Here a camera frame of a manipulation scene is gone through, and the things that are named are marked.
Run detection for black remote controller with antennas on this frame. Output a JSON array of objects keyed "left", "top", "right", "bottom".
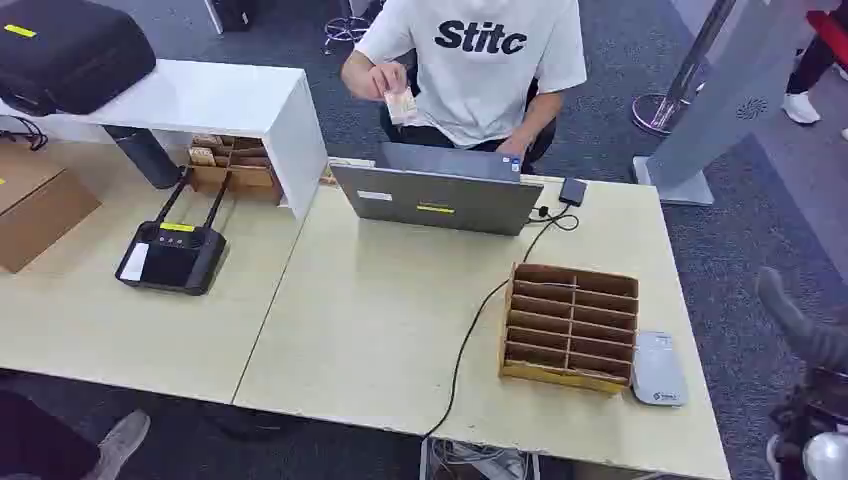
[{"left": 114, "top": 168, "right": 231, "bottom": 297}]

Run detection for person's right hand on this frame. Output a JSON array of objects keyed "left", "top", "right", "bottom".
[{"left": 357, "top": 60, "right": 409, "bottom": 103}]

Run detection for brown cardboard box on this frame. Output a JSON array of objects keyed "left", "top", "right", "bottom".
[{"left": 0, "top": 140, "right": 103, "bottom": 275}]

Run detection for small stack of cards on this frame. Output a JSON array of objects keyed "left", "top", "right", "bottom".
[{"left": 384, "top": 87, "right": 420, "bottom": 127}]

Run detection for empty wooden slotted box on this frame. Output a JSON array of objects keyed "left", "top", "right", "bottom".
[{"left": 498, "top": 262, "right": 641, "bottom": 396}]

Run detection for red barrier belt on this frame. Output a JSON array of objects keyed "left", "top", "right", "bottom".
[{"left": 804, "top": 9, "right": 848, "bottom": 68}]

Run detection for wooden card box with cards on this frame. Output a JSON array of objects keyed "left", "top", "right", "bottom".
[{"left": 187, "top": 134, "right": 286, "bottom": 205}]

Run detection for chrome chair star base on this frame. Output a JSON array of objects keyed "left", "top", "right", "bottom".
[{"left": 323, "top": 0, "right": 374, "bottom": 56}]

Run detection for person with white shoes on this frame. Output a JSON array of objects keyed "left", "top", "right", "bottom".
[{"left": 781, "top": 29, "right": 848, "bottom": 142}]

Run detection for person's left hand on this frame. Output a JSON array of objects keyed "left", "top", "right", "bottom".
[{"left": 495, "top": 132, "right": 531, "bottom": 161}]

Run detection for black cable bundle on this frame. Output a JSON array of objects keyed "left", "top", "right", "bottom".
[{"left": 0, "top": 115, "right": 49, "bottom": 152}]

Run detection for black cylindrical bottle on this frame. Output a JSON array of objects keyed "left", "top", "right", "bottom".
[{"left": 102, "top": 124, "right": 185, "bottom": 191}]

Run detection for grey laptop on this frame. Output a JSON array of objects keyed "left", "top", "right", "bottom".
[{"left": 329, "top": 140, "right": 545, "bottom": 238}]

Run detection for white desk shelf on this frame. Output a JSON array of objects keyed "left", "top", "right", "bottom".
[{"left": 0, "top": 58, "right": 331, "bottom": 221}]

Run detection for white cables under desk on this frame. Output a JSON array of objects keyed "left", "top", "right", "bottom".
[{"left": 419, "top": 437, "right": 539, "bottom": 480}]

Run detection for grey card reader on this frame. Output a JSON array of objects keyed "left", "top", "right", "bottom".
[{"left": 629, "top": 331, "right": 689, "bottom": 408}]

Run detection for person in white shirt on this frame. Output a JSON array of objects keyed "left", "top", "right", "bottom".
[{"left": 339, "top": 0, "right": 589, "bottom": 175}]

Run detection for person with grey shoe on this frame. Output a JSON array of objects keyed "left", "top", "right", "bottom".
[{"left": 0, "top": 390, "right": 152, "bottom": 480}]

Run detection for black cabinet with white frame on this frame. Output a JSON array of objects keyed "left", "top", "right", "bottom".
[{"left": 203, "top": 0, "right": 261, "bottom": 34}]

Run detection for black power cable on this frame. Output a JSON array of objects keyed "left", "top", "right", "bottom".
[{"left": 423, "top": 203, "right": 581, "bottom": 440}]

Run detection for chrome stanchion post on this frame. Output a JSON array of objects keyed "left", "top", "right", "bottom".
[{"left": 630, "top": 0, "right": 738, "bottom": 137}]

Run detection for black power adapter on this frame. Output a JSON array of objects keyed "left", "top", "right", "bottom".
[{"left": 558, "top": 176, "right": 590, "bottom": 208}]

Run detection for black carrying case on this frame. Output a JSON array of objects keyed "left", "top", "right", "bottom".
[{"left": 0, "top": 0, "right": 158, "bottom": 118}]

